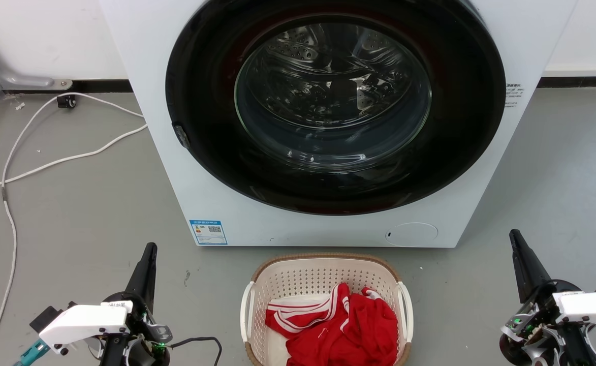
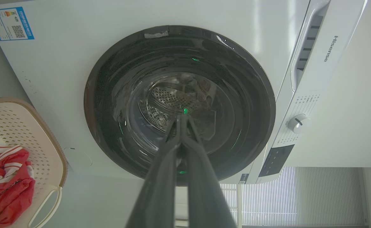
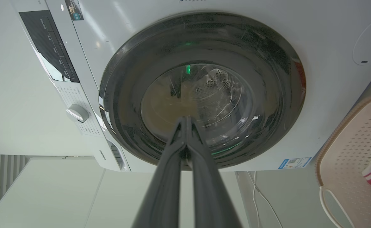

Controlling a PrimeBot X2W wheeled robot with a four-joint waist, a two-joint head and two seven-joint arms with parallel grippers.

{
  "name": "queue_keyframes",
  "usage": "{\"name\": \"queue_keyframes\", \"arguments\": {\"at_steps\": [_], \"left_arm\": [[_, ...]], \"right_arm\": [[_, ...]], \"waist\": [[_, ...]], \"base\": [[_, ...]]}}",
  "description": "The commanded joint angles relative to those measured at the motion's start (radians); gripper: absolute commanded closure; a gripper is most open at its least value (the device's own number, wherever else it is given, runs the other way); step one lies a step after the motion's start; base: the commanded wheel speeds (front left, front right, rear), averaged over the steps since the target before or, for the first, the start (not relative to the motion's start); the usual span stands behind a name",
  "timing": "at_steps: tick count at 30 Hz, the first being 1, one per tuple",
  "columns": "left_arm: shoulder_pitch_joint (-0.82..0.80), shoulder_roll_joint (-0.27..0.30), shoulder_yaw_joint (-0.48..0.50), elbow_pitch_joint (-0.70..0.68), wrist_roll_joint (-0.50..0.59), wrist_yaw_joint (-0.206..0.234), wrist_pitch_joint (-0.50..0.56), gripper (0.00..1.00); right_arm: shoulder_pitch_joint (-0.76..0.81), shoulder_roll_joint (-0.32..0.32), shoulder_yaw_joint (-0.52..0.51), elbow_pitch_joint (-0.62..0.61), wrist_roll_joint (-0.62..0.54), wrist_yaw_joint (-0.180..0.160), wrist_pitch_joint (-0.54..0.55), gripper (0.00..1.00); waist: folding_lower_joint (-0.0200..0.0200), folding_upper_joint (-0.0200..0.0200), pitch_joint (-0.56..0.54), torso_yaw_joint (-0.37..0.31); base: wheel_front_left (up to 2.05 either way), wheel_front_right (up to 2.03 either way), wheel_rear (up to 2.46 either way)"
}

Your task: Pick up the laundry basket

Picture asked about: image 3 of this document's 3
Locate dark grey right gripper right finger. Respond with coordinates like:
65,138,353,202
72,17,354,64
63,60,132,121
186,116,243,228

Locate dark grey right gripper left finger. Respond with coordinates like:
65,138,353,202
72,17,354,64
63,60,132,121
132,116,188,228

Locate pink plastic laundry basket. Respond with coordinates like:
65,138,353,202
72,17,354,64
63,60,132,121
315,94,371,228

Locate blue energy label sticker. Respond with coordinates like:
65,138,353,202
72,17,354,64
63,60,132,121
278,157,312,169

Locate silver washing machine dial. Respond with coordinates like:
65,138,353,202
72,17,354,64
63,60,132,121
66,104,90,123

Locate dark round washing machine door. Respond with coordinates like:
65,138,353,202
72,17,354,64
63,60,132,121
99,12,306,167

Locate white front-load washing machine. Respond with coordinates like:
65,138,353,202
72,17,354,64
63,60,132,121
11,0,371,173

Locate white power cable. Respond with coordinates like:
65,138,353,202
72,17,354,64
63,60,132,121
247,171,283,228

